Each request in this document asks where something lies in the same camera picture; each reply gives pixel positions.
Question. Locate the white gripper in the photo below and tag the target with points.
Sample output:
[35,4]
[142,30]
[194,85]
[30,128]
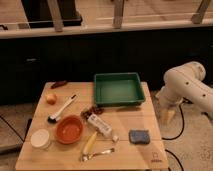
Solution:
[168,100]

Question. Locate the blue sponge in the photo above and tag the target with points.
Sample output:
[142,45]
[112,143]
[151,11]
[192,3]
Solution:
[139,137]

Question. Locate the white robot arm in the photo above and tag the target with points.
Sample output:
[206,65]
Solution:
[185,81]

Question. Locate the green plastic tray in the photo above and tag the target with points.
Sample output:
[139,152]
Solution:
[118,89]

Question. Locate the white tube bottle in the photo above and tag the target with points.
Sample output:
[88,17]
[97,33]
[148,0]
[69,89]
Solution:
[104,128]

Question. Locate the brown dried fruit cluster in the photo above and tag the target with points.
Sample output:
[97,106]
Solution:
[85,114]

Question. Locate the silver metal spoon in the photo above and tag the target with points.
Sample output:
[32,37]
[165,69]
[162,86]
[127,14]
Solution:
[90,156]

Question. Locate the orange bowl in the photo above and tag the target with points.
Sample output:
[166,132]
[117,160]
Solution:
[69,130]

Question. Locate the small orange fruit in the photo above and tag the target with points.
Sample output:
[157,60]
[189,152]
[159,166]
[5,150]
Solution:
[51,98]

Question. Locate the white round container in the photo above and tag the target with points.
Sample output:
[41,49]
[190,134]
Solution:
[40,139]

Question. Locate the yellow handled utensil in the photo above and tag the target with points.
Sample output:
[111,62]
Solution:
[89,144]

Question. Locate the white handled dish brush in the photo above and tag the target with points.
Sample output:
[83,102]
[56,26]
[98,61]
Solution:
[54,118]

